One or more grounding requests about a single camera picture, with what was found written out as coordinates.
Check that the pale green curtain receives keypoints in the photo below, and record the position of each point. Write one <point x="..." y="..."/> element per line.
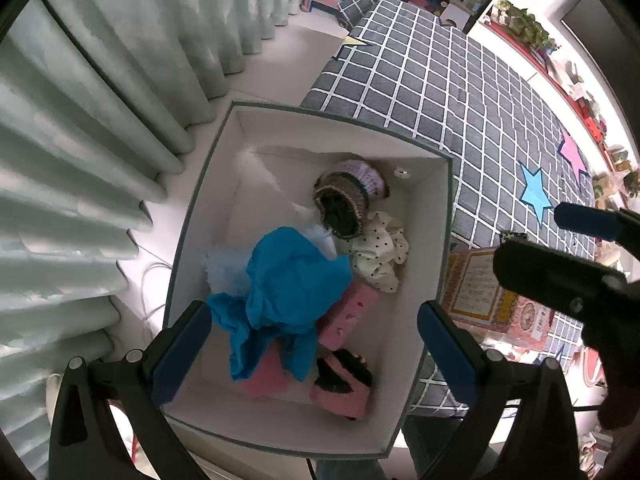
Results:
<point x="75" y="135"/>

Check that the white storage box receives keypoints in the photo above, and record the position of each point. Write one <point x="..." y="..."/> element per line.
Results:
<point x="240" y="160"/>

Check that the cream polka-dot cloth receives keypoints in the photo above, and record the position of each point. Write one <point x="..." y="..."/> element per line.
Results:
<point x="375" y="255"/>

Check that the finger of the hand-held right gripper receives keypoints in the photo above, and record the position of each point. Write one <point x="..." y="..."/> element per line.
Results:
<point x="540" y="270"/>
<point x="580" y="217"/>

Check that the light blue fluffy plush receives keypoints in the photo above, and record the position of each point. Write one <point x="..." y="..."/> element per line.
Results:
<point x="225" y="275"/>

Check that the pink printed carton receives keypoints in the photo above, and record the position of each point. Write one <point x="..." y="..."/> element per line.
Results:
<point x="475" y="285"/>

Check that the grey checked blanket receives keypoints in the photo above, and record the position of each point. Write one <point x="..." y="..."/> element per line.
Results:
<point x="440" y="110"/>

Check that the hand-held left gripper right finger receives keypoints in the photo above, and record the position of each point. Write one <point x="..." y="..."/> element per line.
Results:
<point x="445" y="350"/>

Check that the purple brown knitted hat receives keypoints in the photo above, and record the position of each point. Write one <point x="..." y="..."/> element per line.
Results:
<point x="350" y="185"/>

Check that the red ledge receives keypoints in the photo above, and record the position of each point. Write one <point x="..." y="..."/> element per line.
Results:
<point x="570" y="92"/>

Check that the pink and black plush item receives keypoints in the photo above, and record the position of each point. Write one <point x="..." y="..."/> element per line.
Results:
<point x="345" y="390"/>

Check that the blue cloth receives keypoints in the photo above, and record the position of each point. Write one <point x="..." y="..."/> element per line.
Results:
<point x="240" y="325"/>
<point x="300" y="280"/>

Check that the green potted plants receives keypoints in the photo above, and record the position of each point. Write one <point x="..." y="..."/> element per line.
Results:
<point x="525" y="25"/>

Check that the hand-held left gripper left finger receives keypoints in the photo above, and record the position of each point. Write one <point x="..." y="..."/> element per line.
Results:
<point x="180" y="355"/>

